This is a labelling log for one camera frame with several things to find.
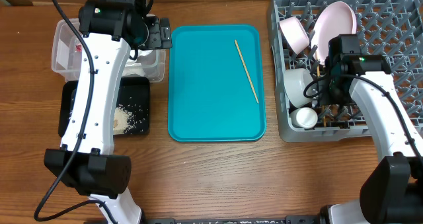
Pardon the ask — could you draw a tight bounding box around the rice pile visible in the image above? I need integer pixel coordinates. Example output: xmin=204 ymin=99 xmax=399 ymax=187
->
xmin=113 ymin=96 xmax=149 ymax=135

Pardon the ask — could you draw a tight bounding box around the wooden chopstick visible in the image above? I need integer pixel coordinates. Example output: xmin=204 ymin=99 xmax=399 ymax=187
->
xmin=314 ymin=52 xmax=327 ymax=128
xmin=234 ymin=40 xmax=259 ymax=104

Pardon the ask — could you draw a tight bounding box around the pink bowl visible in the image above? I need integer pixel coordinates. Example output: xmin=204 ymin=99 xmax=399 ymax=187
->
xmin=279 ymin=17 xmax=309 ymax=54

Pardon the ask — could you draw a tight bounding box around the pink plate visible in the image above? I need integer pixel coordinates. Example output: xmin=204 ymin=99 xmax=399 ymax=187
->
xmin=311 ymin=1 xmax=357 ymax=65

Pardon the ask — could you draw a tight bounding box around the grey dishwasher rack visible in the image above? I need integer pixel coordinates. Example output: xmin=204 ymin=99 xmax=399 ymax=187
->
xmin=267 ymin=0 xmax=422 ymax=142

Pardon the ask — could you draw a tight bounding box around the grey bowl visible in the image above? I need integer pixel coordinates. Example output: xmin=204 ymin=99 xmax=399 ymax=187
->
xmin=284 ymin=68 xmax=313 ymax=108

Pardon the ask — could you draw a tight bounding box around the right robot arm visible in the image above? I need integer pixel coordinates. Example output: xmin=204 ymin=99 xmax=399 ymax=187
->
xmin=319 ymin=34 xmax=422 ymax=223

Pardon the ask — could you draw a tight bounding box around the clear plastic bin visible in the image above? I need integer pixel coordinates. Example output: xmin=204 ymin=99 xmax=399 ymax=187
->
xmin=52 ymin=20 xmax=166 ymax=83

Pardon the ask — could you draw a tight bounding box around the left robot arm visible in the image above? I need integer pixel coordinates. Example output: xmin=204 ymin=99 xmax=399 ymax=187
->
xmin=44 ymin=0 xmax=172 ymax=223

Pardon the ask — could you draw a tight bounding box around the small white cup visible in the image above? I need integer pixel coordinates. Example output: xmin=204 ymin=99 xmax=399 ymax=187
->
xmin=289 ymin=107 xmax=318 ymax=129

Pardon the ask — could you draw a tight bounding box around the teal serving tray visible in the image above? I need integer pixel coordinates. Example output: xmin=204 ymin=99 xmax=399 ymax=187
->
xmin=168 ymin=24 xmax=266 ymax=142

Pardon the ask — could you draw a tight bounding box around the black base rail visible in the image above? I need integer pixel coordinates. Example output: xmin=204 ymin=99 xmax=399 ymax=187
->
xmin=140 ymin=215 xmax=330 ymax=224

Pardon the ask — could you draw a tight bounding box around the black tray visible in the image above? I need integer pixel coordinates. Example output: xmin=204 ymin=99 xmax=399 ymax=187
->
xmin=58 ymin=77 xmax=150 ymax=137

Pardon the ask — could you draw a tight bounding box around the white napkin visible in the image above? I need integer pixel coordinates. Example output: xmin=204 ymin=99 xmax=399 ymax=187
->
xmin=122 ymin=50 xmax=156 ymax=77

